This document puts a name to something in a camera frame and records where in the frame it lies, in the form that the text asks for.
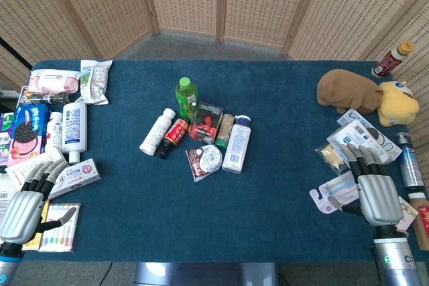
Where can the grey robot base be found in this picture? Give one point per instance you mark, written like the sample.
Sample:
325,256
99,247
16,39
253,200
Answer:
201,274

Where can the large white lotion bottle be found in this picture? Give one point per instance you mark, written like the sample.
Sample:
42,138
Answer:
74,128

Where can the small white pink bottle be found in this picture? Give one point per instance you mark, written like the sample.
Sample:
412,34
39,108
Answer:
54,132

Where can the green tea bottle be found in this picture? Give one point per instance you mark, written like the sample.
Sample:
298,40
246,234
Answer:
186,98

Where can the brown cylinder green cap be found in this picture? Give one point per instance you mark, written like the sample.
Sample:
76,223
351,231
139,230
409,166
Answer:
225,130

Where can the blue table cloth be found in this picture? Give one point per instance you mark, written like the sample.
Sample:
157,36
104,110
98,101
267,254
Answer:
218,215

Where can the plain white carton box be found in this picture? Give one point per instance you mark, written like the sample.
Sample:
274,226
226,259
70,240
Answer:
27,167

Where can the slim white bottle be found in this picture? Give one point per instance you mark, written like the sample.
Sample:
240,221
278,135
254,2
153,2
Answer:
157,132

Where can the pink wet wipes pack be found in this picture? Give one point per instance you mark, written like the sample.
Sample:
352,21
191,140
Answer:
53,80

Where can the round white lidded cup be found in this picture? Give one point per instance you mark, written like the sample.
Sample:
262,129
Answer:
211,158

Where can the white barcode blister packet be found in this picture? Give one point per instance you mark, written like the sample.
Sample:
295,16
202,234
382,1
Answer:
365,135

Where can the white bottle blue cap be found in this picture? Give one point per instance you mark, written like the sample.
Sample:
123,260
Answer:
237,145

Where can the brown plush animal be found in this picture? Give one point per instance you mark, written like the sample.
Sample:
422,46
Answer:
348,90

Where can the red label dark bottle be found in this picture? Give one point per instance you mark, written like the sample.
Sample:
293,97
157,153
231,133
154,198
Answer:
174,135

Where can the red bottle yellow cap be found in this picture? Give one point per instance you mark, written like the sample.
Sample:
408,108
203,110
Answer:
390,61

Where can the white blue print packet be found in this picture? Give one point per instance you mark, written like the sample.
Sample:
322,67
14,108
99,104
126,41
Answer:
352,118

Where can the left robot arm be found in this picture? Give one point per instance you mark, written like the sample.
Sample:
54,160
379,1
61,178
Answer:
8,266

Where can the toothbrush blister pack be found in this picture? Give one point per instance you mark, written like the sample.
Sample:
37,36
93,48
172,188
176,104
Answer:
338,189

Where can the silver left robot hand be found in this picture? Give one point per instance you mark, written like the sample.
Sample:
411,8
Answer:
23,209

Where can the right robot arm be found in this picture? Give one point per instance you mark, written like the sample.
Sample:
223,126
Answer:
395,259

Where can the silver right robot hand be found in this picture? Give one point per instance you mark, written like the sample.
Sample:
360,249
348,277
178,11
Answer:
378,199

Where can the white barcode paper pack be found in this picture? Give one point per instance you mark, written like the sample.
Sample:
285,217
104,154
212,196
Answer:
5,195

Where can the black box red contents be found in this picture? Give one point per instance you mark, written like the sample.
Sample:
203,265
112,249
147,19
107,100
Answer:
207,118

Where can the yellow sponge pack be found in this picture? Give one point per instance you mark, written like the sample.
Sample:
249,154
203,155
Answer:
330,158

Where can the blue pump bottle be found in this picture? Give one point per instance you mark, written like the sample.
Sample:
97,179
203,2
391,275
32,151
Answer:
410,165

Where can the green purple package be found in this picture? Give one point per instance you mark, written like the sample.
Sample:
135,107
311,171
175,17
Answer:
5,138

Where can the brown jar with red label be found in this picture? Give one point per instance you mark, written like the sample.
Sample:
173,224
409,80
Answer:
423,219

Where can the white pink card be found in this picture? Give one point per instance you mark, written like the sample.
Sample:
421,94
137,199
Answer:
409,214

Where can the white pink toothpaste box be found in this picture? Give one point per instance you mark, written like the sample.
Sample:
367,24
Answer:
78,175

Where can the white green snack bag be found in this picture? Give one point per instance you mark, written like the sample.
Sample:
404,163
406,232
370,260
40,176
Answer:
95,81

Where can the yellow plush toy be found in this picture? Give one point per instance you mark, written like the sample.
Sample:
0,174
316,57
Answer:
399,103

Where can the pastel marker pen pack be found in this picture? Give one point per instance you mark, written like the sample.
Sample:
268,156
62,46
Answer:
58,235

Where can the blue pink cookie box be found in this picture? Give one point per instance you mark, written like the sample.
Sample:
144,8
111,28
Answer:
28,132

